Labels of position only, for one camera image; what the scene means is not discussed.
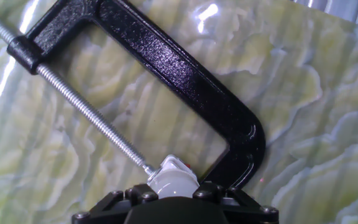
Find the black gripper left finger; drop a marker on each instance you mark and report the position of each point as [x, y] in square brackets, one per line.
[135, 196]

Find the white light bulb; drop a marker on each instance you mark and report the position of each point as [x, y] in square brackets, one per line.
[172, 185]

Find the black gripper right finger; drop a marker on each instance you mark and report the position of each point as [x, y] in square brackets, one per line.
[210, 193]

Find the black C-clamp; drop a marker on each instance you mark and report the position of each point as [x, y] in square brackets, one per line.
[172, 68]

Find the green marble pattern mat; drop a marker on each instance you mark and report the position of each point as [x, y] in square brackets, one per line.
[291, 124]

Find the white lamp socket adapter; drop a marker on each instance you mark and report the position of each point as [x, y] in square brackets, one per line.
[174, 163]

